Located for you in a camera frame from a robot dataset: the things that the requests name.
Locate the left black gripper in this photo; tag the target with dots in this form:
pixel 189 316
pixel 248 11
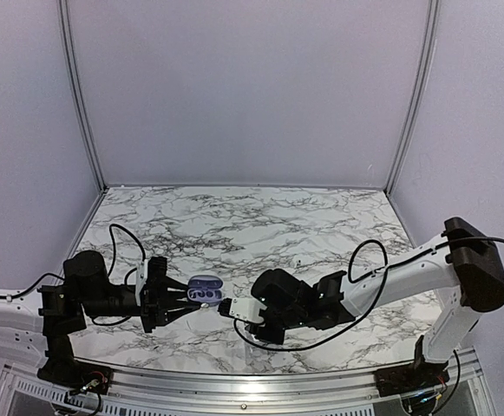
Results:
pixel 159 311

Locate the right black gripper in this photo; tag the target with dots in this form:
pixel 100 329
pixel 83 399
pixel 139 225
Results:
pixel 274 338

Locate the purple earbud charging case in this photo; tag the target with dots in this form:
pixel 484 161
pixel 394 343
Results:
pixel 205 289

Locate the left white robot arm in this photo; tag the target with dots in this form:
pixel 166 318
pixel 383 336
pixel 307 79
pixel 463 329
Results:
pixel 35 325

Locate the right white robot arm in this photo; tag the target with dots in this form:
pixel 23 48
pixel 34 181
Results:
pixel 461 259

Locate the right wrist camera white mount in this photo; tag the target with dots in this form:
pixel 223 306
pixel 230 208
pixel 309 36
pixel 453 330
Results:
pixel 242 309

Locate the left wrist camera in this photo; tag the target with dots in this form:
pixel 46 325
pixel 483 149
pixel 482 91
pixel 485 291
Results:
pixel 147 272

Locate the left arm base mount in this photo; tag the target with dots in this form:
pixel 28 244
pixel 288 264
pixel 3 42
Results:
pixel 78 376

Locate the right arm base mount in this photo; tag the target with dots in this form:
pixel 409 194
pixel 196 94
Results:
pixel 409 378

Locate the front aluminium rail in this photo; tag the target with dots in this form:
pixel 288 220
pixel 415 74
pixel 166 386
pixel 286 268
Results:
pixel 137 391

